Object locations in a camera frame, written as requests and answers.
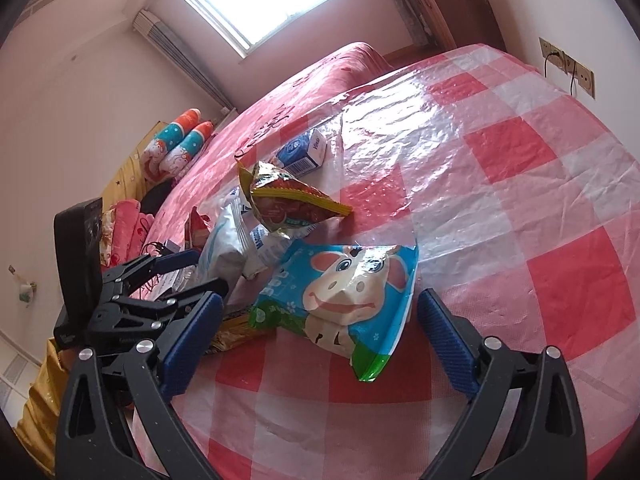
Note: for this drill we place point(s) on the wall hook holder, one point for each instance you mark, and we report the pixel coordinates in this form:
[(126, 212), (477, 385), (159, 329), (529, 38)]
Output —
[(22, 291)]

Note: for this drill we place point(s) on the blue white milk carton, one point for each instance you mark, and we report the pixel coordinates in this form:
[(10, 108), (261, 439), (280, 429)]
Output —
[(300, 155)]

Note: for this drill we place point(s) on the pink pillow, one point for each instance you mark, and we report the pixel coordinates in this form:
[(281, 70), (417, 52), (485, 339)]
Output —
[(132, 230)]

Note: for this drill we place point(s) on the brown wooden cabinet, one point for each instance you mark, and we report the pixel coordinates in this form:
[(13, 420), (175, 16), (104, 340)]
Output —
[(435, 5)]

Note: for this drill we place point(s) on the wall socket panel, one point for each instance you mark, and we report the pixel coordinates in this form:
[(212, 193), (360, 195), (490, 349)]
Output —
[(584, 79)]

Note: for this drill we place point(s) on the dark cloth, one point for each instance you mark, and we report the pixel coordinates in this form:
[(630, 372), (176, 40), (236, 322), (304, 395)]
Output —
[(156, 197)]

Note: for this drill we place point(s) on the red green snack bag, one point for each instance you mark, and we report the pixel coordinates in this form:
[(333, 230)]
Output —
[(280, 200)]

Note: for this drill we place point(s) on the floral pillow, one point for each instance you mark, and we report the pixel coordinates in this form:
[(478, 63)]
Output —
[(108, 225)]

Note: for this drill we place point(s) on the gold foil snack wrapper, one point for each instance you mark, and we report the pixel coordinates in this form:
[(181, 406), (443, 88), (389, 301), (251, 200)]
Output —
[(232, 335)]

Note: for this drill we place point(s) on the small red snack packet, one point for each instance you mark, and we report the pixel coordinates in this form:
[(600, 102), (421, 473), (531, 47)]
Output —
[(197, 227)]

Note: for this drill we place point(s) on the small white blue wrapper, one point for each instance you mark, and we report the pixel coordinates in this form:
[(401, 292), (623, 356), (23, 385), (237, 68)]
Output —
[(262, 250)]

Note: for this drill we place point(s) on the yellow wooden headboard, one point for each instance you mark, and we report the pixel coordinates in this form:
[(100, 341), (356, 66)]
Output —
[(125, 175)]

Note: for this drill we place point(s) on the blue cow print snack bag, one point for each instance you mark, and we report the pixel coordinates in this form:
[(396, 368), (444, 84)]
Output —
[(340, 290)]

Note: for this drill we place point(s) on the red white checkered tablecloth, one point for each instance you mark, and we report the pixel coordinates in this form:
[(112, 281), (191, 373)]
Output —
[(500, 210)]

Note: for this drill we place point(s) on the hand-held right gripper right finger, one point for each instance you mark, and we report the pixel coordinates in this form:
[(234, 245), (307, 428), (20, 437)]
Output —
[(445, 345)]

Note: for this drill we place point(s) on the large white snack bag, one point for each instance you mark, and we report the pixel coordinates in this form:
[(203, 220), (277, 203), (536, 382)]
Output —
[(225, 250)]

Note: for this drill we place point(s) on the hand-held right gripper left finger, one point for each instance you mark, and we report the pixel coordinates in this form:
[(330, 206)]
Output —
[(192, 345)]

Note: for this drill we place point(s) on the white bedside cabinet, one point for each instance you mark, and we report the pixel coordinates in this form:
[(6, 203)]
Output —
[(15, 372)]

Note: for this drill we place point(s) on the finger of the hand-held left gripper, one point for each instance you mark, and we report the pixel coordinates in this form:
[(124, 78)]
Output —
[(200, 292), (175, 261)]

